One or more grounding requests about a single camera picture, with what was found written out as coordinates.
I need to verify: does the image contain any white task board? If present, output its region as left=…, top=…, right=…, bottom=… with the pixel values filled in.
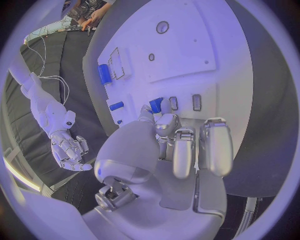
left=82, top=0, right=255, bottom=162

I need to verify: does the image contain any white cable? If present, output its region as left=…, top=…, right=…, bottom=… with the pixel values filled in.
left=38, top=74, right=71, bottom=106
left=24, top=34, right=48, bottom=78

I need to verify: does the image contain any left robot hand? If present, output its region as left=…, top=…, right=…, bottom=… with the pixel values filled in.
left=81, top=98, right=235, bottom=240

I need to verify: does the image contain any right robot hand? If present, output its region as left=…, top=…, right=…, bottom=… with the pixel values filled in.
left=49, top=129, right=94, bottom=172

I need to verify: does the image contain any person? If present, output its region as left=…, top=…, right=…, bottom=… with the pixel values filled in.
left=61, top=0, right=114, bottom=32

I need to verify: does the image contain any blue small block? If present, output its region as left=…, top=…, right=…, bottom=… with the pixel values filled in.
left=148, top=96, right=165, bottom=114

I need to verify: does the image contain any blue long cylinder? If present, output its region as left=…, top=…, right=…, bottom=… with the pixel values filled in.
left=96, top=63, right=114, bottom=86

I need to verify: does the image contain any blue short cylinder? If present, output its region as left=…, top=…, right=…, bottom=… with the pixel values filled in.
left=108, top=100, right=125, bottom=112

